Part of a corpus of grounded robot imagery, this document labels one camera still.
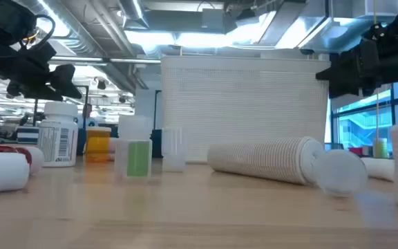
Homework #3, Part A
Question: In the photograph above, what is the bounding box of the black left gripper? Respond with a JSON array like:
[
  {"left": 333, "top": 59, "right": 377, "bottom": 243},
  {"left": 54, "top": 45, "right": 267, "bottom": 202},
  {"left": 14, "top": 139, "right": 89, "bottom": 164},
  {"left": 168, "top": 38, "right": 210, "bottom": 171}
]
[{"left": 0, "top": 36, "right": 83, "bottom": 102}]

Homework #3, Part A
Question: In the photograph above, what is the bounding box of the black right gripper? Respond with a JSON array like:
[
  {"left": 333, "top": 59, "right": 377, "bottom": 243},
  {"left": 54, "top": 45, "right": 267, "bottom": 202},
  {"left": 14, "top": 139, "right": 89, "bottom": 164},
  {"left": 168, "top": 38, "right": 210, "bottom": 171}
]
[{"left": 315, "top": 36, "right": 398, "bottom": 100}]

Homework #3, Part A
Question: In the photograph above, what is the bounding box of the white labelled pill bottle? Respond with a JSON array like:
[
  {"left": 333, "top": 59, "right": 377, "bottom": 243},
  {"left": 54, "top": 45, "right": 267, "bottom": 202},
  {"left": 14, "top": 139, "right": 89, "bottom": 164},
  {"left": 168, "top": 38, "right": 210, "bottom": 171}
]
[{"left": 37, "top": 101, "right": 79, "bottom": 168}]

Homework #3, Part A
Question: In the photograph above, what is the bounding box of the orange pill bottle white cap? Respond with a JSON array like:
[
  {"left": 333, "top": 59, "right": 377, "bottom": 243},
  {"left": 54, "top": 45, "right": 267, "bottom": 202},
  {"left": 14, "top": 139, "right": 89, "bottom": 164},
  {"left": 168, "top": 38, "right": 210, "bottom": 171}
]
[{"left": 85, "top": 126, "right": 113, "bottom": 163}]

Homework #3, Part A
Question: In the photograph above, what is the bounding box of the red liquid bottle white cap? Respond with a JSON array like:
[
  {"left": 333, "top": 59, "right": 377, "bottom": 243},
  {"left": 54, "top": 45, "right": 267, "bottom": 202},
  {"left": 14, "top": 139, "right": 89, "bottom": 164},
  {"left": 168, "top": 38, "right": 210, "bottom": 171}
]
[{"left": 0, "top": 143, "right": 45, "bottom": 176}]

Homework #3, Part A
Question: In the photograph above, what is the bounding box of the white perforated plastic basket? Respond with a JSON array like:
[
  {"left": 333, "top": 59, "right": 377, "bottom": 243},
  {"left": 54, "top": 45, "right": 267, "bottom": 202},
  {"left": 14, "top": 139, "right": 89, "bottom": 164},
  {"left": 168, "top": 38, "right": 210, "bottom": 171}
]
[{"left": 160, "top": 55, "right": 332, "bottom": 163}]

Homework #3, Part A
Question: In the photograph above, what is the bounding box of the blue white striped box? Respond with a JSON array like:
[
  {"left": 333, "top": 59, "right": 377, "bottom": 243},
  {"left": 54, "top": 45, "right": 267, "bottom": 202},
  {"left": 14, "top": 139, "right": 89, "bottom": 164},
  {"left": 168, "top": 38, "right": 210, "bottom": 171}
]
[{"left": 16, "top": 126, "right": 40, "bottom": 145}]

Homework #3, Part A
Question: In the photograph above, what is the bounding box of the blue chair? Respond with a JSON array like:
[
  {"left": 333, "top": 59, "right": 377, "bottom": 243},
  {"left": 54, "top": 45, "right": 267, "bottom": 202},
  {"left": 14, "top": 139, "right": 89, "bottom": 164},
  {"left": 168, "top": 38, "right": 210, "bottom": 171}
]
[{"left": 76, "top": 117, "right": 88, "bottom": 156}]

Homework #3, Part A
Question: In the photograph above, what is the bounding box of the green thread spool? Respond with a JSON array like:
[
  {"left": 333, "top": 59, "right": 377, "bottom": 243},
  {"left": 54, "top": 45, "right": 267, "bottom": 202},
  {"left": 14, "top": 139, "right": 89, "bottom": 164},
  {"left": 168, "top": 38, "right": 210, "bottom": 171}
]
[{"left": 372, "top": 138, "right": 389, "bottom": 159}]

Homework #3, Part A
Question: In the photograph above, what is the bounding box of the clear vial green label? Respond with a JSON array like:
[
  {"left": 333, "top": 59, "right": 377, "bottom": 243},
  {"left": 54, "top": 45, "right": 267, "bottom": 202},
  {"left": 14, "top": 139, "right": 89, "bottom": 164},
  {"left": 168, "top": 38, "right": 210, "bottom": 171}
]
[{"left": 115, "top": 115, "right": 153, "bottom": 181}]

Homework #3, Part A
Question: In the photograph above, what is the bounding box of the black floor stand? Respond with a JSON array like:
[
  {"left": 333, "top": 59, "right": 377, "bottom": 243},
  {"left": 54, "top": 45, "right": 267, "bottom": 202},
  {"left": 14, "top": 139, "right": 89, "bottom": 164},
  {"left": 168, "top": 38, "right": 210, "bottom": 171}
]
[{"left": 153, "top": 89, "right": 164, "bottom": 158}]

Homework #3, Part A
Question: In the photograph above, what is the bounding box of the small clear plastic vial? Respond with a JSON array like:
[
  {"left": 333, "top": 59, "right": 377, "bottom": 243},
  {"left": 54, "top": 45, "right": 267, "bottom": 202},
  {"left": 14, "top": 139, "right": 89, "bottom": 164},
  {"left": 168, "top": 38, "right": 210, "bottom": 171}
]
[{"left": 161, "top": 127, "right": 188, "bottom": 173}]

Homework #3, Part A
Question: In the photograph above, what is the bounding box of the black metal stand frame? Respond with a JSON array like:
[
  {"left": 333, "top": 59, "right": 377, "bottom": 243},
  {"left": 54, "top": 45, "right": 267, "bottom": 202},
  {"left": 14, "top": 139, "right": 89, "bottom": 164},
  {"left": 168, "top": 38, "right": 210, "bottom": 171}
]
[{"left": 32, "top": 85, "right": 90, "bottom": 128}]

